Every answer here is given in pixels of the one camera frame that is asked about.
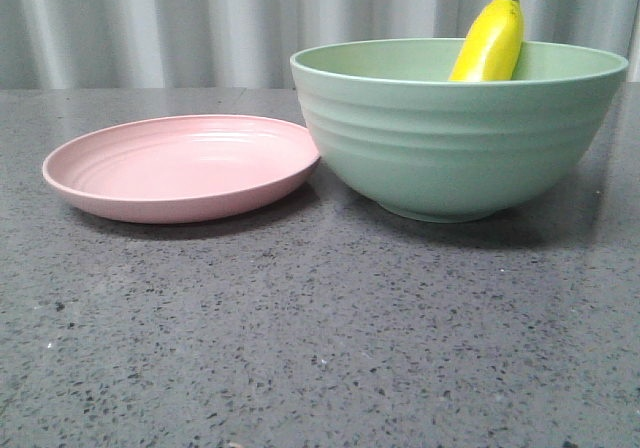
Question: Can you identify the pink plate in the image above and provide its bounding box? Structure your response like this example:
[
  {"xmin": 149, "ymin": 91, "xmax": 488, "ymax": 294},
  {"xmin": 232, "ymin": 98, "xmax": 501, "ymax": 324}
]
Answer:
[{"xmin": 42, "ymin": 114, "xmax": 319, "ymax": 224}]

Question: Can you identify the white corrugated backdrop curtain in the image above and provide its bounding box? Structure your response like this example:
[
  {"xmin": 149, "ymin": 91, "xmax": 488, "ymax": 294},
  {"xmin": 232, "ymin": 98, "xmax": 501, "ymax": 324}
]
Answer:
[{"xmin": 1, "ymin": 0, "xmax": 639, "ymax": 89}]

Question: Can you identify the yellow banana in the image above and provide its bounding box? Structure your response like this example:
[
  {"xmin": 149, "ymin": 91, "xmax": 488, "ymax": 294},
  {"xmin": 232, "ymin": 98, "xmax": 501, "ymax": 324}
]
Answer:
[{"xmin": 449, "ymin": 0, "xmax": 524, "ymax": 82}]

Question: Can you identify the green bowl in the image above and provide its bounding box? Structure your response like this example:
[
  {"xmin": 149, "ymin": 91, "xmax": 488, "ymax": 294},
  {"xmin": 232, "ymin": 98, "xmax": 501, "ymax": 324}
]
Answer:
[{"xmin": 290, "ymin": 38, "xmax": 628, "ymax": 223}]

